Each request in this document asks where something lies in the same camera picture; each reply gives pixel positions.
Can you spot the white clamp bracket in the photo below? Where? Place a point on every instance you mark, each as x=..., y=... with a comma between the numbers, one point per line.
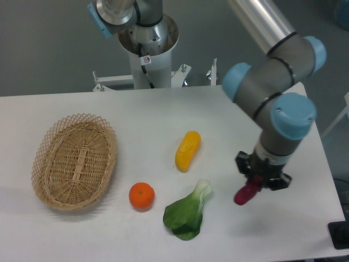
x=212, y=75

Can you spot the white mounting frame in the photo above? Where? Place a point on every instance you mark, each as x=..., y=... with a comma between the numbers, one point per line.
x=112, y=83

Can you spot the black device at edge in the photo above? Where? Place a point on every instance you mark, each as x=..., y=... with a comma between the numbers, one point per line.
x=339, y=234

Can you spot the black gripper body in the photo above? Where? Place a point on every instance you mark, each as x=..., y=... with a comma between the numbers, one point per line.
x=263, y=168

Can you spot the purple sweet potato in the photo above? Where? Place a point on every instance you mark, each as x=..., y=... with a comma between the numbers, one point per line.
x=246, y=195

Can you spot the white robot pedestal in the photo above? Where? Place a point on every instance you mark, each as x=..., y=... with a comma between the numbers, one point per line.
x=150, y=52

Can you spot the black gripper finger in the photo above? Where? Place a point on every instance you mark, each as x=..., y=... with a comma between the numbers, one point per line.
x=243, y=164
x=277, y=181

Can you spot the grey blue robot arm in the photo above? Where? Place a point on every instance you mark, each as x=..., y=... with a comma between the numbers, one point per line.
x=262, y=93

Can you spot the yellow pepper toy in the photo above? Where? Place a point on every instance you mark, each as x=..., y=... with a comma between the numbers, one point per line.
x=187, y=150

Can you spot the green bok choy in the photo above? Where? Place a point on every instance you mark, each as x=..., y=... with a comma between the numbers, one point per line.
x=184, y=216

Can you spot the orange mandarin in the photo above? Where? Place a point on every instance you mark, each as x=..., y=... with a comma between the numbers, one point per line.
x=141, y=195

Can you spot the woven wicker basket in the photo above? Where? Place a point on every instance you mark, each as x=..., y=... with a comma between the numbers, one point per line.
x=74, y=162

